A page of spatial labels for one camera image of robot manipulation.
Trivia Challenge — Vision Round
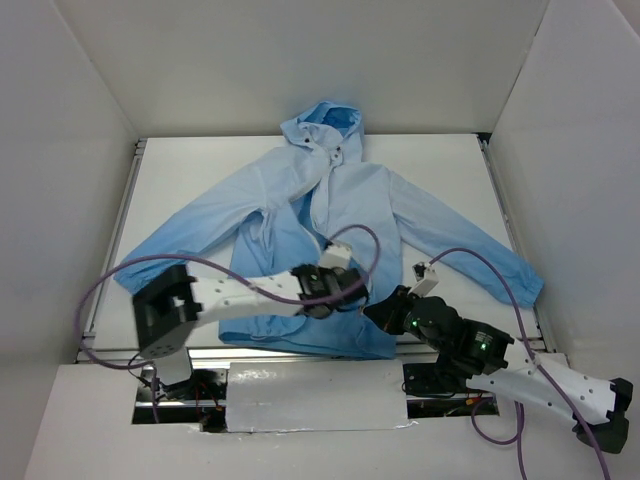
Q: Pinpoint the aluminium table rail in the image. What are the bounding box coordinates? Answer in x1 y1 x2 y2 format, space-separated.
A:
189 343 437 361
475 132 558 353
74 138 148 363

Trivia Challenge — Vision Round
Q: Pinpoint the light blue hooded jacket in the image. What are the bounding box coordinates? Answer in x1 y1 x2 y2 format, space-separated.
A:
115 100 545 360

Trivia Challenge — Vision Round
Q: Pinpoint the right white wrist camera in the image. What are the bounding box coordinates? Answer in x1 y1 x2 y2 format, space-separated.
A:
410 262 439 298

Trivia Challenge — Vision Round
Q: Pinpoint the front aluminium table rail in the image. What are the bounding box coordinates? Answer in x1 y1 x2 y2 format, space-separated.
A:
189 343 437 361

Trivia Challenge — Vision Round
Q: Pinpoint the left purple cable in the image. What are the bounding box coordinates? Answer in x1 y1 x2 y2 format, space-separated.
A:
74 224 381 424

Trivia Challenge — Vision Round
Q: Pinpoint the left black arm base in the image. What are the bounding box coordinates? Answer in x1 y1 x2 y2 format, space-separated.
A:
132 368 228 433

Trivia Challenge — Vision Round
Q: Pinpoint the left aluminium table rail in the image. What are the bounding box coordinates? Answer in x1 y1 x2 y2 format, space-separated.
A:
74 138 148 363

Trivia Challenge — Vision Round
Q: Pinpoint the silver foil-covered panel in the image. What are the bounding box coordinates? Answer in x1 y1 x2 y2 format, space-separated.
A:
225 360 411 433

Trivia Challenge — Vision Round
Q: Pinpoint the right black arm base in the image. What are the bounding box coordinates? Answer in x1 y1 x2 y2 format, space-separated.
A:
402 362 499 419

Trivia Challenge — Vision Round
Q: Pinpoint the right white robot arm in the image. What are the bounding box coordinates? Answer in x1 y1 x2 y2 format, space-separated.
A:
364 286 633 454

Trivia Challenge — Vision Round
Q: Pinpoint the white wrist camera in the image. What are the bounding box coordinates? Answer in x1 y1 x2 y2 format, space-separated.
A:
410 262 439 298
318 242 352 270

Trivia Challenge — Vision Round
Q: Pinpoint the right aluminium table rail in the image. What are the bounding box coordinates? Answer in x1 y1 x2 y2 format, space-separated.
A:
475 132 558 353

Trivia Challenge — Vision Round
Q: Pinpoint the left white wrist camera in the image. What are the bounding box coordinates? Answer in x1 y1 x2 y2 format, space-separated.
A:
318 242 352 270

